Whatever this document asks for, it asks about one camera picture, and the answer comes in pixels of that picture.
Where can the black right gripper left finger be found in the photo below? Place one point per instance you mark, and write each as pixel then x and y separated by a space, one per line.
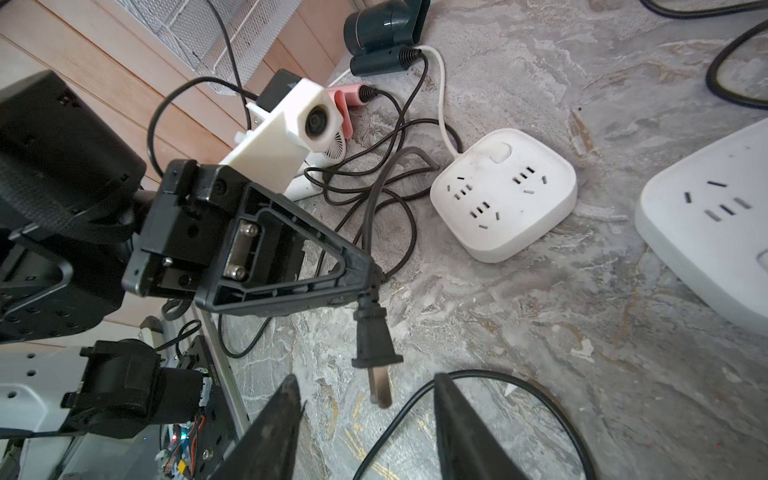
pixel 268 449

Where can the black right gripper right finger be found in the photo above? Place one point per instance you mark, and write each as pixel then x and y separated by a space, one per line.
pixel 466 448

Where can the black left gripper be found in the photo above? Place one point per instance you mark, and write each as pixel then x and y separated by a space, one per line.
pixel 236 248

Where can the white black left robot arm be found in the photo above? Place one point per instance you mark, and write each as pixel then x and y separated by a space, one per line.
pixel 79 233

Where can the white hair dryer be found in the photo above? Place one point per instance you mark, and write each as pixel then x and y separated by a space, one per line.
pixel 300 187

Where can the pink folded hair dryer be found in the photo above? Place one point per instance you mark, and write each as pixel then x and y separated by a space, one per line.
pixel 347 96

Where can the white square power strip left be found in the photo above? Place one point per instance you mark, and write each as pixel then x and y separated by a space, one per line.
pixel 504 193

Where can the white square power strip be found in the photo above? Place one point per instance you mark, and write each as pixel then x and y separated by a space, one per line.
pixel 504 193
pixel 705 217

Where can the dark green folded hair dryer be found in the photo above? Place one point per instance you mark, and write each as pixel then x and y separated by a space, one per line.
pixel 382 39

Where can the white square power strip right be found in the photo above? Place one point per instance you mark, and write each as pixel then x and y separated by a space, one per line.
pixel 705 217

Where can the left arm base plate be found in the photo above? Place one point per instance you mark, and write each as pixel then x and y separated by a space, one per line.
pixel 197 448

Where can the white wire mesh shelf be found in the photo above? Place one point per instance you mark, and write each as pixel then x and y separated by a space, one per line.
pixel 227 39

